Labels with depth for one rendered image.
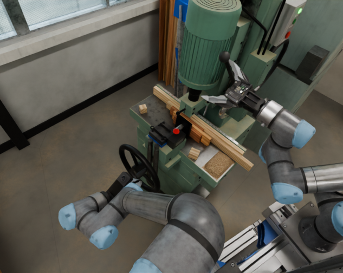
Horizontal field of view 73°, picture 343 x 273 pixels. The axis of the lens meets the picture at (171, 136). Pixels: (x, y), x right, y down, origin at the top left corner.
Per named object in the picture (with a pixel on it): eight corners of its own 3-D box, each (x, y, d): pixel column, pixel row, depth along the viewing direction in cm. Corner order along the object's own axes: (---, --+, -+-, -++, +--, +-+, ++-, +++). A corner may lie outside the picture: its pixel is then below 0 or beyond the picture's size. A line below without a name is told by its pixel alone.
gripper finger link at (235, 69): (234, 50, 74) (243, 76, 72) (237, 57, 79) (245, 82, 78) (225, 54, 75) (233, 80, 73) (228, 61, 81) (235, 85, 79)
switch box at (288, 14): (264, 40, 99) (281, 0, 86) (274, 33, 104) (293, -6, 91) (276, 47, 97) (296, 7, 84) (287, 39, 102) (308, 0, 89)
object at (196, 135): (172, 122, 122) (173, 116, 118) (175, 121, 123) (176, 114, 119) (198, 143, 115) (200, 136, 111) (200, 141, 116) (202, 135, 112)
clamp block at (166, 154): (144, 146, 115) (144, 135, 108) (163, 132, 121) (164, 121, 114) (165, 166, 109) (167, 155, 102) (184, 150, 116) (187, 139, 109)
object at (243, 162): (166, 107, 128) (166, 102, 125) (168, 105, 129) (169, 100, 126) (248, 171, 108) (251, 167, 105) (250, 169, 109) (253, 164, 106)
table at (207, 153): (115, 123, 126) (114, 116, 121) (156, 98, 140) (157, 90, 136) (201, 202, 103) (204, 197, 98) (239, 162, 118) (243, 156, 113)
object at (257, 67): (238, 82, 108) (249, 53, 96) (248, 74, 112) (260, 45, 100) (253, 91, 105) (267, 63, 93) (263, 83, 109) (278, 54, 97)
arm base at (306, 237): (340, 240, 101) (357, 234, 93) (319, 260, 95) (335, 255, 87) (312, 210, 108) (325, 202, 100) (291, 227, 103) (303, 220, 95)
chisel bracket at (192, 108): (178, 112, 115) (180, 99, 109) (196, 99, 122) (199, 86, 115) (189, 120, 113) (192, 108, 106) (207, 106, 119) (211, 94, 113)
